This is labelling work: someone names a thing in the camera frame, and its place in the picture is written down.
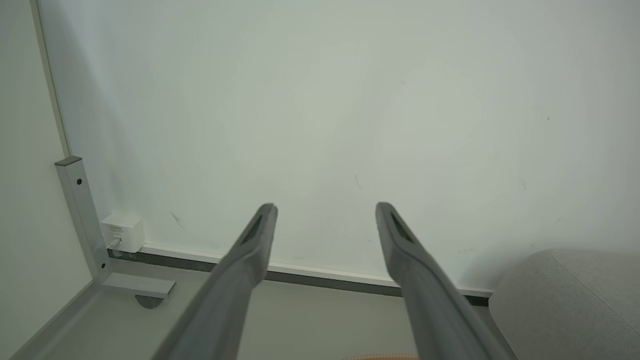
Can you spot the grey metal post with base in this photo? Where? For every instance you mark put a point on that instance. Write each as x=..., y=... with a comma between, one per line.
x=82, y=220

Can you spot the grey fabric sofa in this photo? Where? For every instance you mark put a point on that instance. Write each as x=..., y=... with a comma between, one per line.
x=575, y=310

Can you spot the white wall power box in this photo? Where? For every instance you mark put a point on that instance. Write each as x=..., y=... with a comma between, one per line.
x=127, y=231

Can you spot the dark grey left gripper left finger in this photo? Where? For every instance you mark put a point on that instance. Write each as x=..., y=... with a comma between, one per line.
x=225, y=300

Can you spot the thin grey partition frame strip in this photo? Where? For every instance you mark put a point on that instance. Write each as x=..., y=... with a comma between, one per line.
x=50, y=80

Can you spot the dark round post foot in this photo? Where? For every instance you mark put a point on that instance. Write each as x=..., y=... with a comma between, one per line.
x=149, y=302

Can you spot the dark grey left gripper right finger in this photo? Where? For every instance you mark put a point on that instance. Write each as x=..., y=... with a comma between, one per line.
x=430, y=305

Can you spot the white baseboard strip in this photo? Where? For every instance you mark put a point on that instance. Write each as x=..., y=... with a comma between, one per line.
x=325, y=274

